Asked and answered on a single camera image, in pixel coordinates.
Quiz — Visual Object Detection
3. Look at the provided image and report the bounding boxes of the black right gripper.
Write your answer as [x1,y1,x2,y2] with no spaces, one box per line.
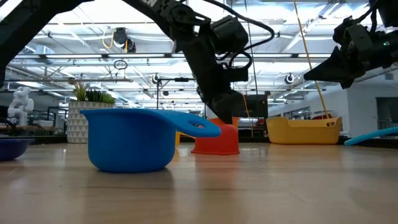
[303,27,398,90]

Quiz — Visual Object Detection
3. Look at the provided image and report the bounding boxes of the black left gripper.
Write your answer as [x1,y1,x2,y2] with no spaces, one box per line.
[172,23,251,125]

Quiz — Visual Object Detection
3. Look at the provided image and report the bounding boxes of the orange measuring cup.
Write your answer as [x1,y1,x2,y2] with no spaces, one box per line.
[207,116,241,128]

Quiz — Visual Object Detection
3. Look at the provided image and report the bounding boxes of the red measuring cup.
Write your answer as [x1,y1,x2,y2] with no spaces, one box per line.
[190,123,241,156]

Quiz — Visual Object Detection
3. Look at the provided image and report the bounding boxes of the light blue measuring cup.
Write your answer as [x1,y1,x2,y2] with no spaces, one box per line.
[343,126,398,147]

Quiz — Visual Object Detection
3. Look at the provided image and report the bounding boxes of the dark purple measuring cup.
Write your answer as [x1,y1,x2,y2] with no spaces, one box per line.
[0,138,35,162]

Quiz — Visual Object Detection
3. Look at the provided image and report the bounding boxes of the yellow plastic basket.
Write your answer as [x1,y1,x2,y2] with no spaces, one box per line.
[266,116,343,146]

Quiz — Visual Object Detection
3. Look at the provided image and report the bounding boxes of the green succulent plant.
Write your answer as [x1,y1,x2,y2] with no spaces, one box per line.
[68,77,116,105]

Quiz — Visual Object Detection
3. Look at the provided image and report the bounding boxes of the white triangle-patterned plant pot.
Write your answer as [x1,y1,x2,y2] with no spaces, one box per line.
[67,101,114,144]

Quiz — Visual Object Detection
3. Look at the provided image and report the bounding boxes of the white robot figure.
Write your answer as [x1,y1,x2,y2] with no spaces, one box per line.
[6,86,35,127]

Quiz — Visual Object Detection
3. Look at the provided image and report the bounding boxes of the black wall monitor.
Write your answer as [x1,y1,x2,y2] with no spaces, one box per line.
[241,95,269,119]

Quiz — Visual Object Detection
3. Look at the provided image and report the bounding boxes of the black hanging cable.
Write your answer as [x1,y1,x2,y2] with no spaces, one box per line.
[244,18,259,138]

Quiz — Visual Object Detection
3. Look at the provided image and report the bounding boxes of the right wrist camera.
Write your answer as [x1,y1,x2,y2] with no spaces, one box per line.
[331,17,374,56]

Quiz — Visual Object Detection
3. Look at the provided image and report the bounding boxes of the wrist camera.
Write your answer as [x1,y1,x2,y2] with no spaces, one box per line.
[331,17,374,56]
[211,14,250,55]

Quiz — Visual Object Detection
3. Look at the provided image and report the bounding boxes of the black metal frame stand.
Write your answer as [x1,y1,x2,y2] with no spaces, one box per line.
[156,77,200,110]

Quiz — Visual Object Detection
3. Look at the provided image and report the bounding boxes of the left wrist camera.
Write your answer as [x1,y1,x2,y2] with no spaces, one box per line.
[211,14,250,55]

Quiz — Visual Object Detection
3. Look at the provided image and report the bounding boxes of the black ceiling cable reel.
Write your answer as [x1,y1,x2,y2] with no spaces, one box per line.
[101,27,137,54]

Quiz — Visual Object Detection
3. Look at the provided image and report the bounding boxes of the black aluminium table frame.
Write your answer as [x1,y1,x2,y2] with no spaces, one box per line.
[29,134,398,147]

